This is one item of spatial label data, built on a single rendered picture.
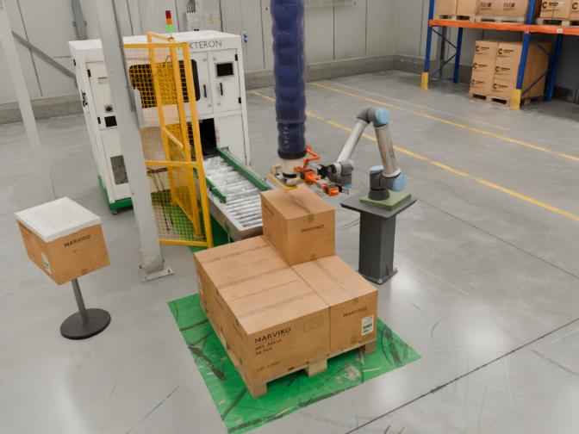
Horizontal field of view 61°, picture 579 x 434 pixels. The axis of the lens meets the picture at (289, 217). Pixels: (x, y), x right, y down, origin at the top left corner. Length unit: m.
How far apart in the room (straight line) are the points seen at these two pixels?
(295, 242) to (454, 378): 1.47
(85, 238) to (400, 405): 2.49
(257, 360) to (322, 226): 1.14
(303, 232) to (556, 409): 2.03
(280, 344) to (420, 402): 0.99
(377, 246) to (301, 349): 1.42
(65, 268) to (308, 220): 1.80
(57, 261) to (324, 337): 1.96
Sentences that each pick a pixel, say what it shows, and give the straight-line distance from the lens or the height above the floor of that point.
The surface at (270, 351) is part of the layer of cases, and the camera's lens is 3.34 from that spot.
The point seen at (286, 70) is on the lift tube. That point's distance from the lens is 3.56.
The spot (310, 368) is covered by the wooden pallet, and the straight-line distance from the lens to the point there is 3.61.
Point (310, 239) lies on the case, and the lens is 3.79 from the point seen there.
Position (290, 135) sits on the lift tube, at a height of 1.51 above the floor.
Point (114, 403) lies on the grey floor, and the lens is 3.75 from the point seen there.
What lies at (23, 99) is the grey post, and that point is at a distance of 6.51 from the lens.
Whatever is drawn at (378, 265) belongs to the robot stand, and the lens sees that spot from 4.55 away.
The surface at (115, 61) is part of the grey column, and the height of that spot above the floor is 2.01.
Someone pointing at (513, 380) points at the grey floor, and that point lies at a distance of 3.87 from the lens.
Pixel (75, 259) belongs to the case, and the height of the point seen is 0.77.
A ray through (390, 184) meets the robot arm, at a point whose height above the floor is 0.98.
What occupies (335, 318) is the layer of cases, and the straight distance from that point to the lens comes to 3.46.
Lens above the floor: 2.52
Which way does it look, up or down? 26 degrees down
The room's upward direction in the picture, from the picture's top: 3 degrees counter-clockwise
